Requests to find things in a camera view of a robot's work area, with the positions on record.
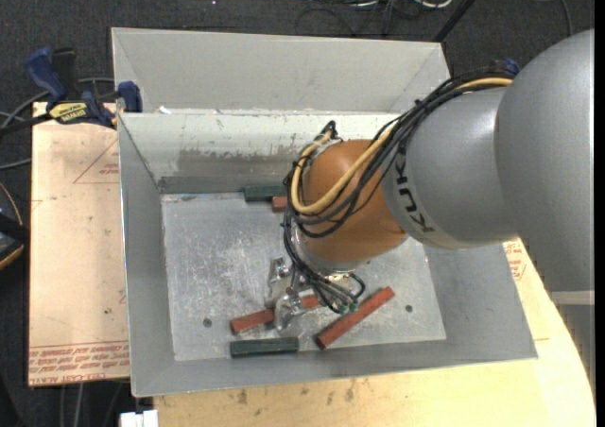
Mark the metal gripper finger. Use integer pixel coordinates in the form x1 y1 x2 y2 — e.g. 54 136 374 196
266 256 292 299
274 290 306 333

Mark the dark green flat block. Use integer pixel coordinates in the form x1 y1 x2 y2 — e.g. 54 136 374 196
243 184 288 202
229 335 301 359

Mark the grey metal bin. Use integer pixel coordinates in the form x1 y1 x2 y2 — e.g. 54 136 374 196
111 26 539 398

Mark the brown cardboard board, red print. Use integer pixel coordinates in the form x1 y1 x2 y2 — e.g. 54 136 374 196
27 101 552 388

